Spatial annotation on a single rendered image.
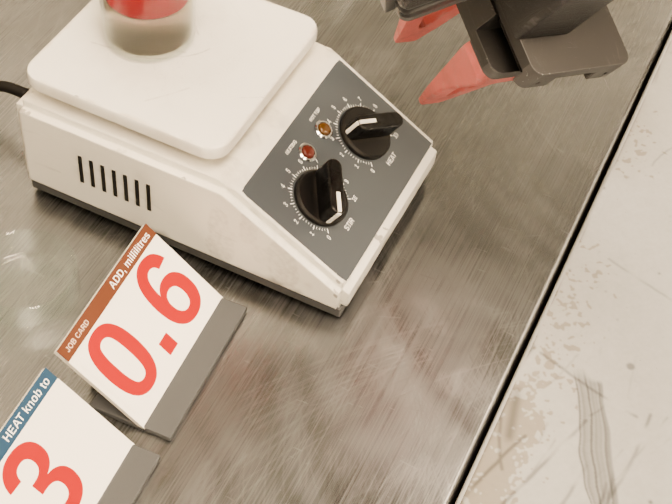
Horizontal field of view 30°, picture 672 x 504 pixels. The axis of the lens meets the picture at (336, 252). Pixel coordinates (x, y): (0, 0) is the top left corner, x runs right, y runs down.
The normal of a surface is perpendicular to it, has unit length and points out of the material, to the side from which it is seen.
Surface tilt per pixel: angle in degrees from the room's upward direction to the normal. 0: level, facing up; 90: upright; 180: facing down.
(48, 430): 40
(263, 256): 90
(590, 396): 0
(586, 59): 31
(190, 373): 0
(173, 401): 0
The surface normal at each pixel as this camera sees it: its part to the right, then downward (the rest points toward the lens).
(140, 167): -0.43, 0.67
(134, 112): 0.07, -0.64
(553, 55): 0.52, -0.35
